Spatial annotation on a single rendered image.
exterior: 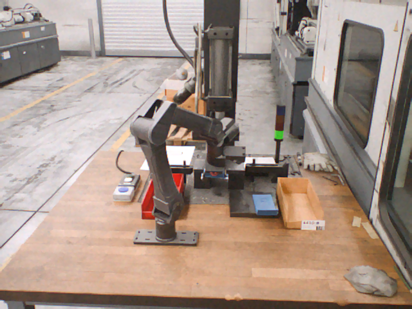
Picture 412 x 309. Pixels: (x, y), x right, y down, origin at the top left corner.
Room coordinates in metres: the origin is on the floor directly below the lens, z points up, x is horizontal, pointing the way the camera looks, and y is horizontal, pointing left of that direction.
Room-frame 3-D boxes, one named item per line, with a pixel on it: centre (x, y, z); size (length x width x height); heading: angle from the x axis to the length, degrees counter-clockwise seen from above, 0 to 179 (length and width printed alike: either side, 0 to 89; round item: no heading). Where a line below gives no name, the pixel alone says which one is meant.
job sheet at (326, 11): (2.93, -0.84, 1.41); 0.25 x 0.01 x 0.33; 174
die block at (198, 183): (1.44, -0.05, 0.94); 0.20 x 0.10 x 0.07; 87
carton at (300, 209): (1.23, -0.33, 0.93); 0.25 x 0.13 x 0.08; 177
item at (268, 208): (1.23, -0.21, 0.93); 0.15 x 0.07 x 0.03; 0
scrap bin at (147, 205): (1.29, 0.16, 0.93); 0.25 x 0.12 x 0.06; 177
